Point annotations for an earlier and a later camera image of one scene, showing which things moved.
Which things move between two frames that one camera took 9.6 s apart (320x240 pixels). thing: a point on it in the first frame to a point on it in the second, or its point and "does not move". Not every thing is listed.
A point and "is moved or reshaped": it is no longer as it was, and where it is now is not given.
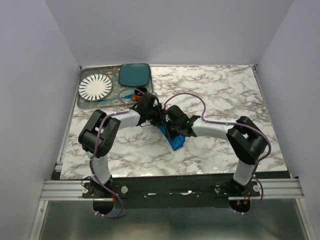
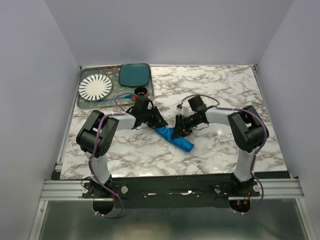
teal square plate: (134, 74) does not move
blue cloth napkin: (176, 142) is moved or reshaped
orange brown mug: (137, 95) does not move
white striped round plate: (95, 87) does not move
